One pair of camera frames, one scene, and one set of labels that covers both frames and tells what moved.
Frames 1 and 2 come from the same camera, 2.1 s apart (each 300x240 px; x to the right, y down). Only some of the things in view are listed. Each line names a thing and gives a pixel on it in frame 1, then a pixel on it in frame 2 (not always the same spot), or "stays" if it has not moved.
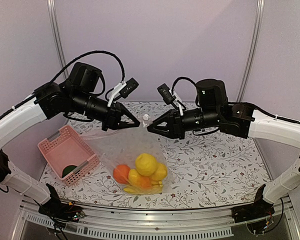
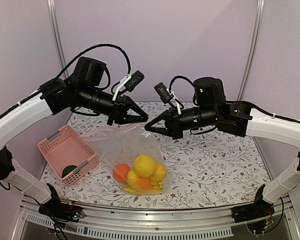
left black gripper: (114, 117) -> (119, 112)
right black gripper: (175, 130) stays
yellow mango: (137, 179) stays
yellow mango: (160, 172) stays
